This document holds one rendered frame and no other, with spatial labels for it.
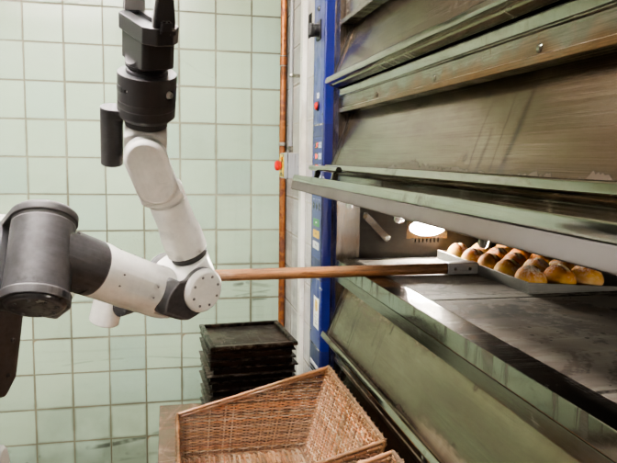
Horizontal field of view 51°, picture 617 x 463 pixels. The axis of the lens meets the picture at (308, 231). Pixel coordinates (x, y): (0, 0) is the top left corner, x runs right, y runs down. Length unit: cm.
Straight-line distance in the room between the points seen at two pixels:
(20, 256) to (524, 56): 77
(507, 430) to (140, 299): 63
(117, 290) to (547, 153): 66
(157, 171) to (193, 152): 182
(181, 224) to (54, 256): 23
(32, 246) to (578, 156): 73
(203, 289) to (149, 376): 189
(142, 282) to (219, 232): 181
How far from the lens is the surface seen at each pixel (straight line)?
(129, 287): 106
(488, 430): 118
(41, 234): 98
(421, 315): 138
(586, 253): 63
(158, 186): 104
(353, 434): 175
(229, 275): 166
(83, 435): 311
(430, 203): 95
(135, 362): 298
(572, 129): 92
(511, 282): 169
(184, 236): 111
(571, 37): 95
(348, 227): 203
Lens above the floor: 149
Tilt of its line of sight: 7 degrees down
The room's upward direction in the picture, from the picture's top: 1 degrees clockwise
